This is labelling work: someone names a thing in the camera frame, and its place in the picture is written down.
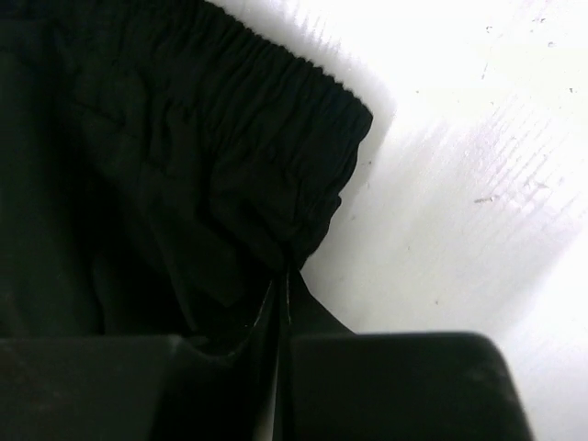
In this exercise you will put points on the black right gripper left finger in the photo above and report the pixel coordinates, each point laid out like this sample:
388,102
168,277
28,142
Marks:
142,386

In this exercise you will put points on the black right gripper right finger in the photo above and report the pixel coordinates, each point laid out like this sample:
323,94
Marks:
333,384

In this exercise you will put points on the black trousers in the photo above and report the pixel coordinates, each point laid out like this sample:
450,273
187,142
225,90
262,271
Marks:
160,163

